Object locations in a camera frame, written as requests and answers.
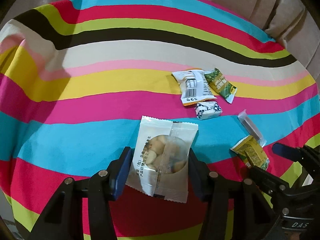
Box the yellow green snack packet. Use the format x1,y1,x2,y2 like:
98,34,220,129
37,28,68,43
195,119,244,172
230,135,270,171

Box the white nut snack packet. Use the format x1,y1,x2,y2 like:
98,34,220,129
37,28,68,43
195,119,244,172
126,116,199,203

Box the small blue white candy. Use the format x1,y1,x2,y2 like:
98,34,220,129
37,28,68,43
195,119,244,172
195,101,222,120

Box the green pea snack packet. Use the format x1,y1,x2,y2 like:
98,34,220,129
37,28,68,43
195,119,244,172
204,68,238,104

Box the white barcode snack packet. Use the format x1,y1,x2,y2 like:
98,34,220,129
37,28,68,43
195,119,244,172
172,69,216,106

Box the rainbow striped cloth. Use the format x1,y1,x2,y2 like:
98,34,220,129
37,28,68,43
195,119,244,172
1,0,319,238

